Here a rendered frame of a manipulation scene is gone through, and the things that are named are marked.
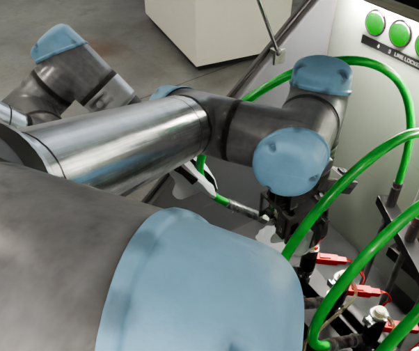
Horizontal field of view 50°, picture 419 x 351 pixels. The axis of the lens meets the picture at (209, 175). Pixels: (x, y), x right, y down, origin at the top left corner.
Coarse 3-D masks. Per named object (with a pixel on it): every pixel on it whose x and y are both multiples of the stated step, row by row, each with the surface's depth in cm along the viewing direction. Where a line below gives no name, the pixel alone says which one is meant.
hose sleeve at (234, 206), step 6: (228, 198) 81; (228, 204) 80; (234, 204) 81; (240, 204) 82; (234, 210) 81; (240, 210) 82; (246, 210) 82; (252, 210) 83; (246, 216) 83; (252, 216) 83
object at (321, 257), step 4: (320, 256) 81; (324, 256) 81; (328, 256) 81; (332, 256) 82; (336, 256) 82; (316, 260) 82; (320, 260) 81; (324, 260) 81; (328, 260) 81; (332, 260) 81; (336, 260) 81; (340, 260) 81; (344, 260) 81; (324, 264) 82; (328, 264) 82; (332, 264) 82; (336, 264) 81; (344, 264) 81
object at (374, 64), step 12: (348, 60) 65; (360, 60) 66; (372, 60) 66; (288, 72) 66; (384, 72) 68; (396, 72) 68; (264, 84) 66; (276, 84) 66; (396, 84) 69; (252, 96) 67; (408, 96) 71; (408, 108) 73; (408, 120) 74; (408, 144) 78; (204, 156) 73; (408, 156) 79; (396, 180) 84
